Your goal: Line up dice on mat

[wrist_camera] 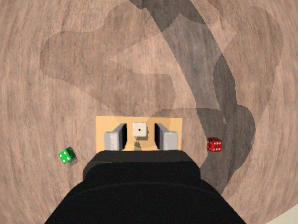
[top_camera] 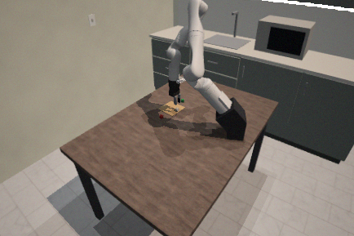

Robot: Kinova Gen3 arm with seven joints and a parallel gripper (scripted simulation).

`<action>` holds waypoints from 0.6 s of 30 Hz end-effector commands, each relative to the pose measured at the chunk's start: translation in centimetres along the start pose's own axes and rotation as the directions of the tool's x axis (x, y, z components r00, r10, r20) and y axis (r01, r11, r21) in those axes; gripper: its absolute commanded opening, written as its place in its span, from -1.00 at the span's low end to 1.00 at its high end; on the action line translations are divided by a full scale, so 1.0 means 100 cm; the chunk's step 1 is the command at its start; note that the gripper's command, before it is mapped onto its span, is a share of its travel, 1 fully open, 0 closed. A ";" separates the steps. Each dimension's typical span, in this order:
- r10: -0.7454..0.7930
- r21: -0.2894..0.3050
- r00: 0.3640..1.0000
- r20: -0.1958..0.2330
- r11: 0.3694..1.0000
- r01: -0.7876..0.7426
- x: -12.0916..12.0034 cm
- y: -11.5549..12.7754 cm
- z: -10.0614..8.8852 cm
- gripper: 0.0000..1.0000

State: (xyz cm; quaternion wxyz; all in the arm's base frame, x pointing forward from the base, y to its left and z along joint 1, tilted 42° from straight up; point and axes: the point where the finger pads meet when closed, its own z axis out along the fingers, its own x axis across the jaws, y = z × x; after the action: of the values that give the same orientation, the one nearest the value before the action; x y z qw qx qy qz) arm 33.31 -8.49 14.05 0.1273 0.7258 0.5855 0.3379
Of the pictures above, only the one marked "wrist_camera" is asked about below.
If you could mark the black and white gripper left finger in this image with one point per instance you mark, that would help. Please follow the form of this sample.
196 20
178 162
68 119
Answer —
116 139

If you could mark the dark red die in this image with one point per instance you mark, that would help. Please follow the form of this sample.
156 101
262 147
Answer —
214 144

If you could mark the tan square mat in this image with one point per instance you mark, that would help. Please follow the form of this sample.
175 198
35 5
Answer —
109 123

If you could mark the white die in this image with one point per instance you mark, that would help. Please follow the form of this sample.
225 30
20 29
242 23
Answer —
139 129

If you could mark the green die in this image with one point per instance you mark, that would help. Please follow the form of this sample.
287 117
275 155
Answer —
66 155

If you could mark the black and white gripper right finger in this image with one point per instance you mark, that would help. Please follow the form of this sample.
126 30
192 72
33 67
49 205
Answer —
165 139

